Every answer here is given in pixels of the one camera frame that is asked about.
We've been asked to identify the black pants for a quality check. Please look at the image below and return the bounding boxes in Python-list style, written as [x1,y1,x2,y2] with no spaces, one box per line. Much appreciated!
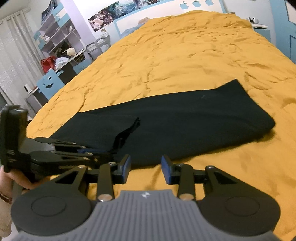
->
[52,80,275,168]

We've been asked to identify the person's left hand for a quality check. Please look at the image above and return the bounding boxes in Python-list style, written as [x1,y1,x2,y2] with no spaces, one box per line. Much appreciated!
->
[1,167,50,198]

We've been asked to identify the blue smiley chair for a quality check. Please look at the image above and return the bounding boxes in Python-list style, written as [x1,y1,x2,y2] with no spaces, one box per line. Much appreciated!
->
[37,69,65,100]

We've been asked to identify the cluttered desk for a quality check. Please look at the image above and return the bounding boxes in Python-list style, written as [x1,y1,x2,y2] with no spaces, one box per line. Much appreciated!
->
[26,49,89,115]

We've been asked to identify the white curtain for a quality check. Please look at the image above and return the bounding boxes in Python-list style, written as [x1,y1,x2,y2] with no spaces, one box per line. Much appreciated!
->
[1,10,44,108]

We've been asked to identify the red bag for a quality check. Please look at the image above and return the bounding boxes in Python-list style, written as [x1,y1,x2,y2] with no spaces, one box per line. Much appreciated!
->
[40,56,57,74]

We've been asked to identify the yellow bedspread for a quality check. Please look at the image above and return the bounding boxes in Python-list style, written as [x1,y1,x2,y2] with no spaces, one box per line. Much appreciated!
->
[27,11,295,240]

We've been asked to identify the white and blue bookshelf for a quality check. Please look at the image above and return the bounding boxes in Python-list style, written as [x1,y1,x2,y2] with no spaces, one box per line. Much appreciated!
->
[34,1,84,57]

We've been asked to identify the grey metal chair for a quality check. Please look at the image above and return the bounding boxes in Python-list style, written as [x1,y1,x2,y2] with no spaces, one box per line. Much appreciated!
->
[85,35,111,60]

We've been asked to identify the blue pillow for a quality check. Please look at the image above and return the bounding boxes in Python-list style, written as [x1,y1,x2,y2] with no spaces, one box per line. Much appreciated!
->
[120,23,144,39]

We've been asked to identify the blue nightstand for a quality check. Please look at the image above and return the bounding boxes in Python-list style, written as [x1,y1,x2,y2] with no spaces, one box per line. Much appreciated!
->
[252,24,271,42]

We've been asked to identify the white blue headboard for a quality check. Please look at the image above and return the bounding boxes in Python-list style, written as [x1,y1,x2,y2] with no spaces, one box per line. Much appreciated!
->
[114,0,226,35]

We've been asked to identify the blue door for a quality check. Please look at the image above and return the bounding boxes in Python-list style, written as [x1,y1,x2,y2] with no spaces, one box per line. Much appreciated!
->
[270,0,296,63]

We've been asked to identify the long wall poster strip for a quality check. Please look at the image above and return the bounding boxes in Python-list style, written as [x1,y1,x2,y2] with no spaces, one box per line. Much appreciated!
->
[88,0,162,32]

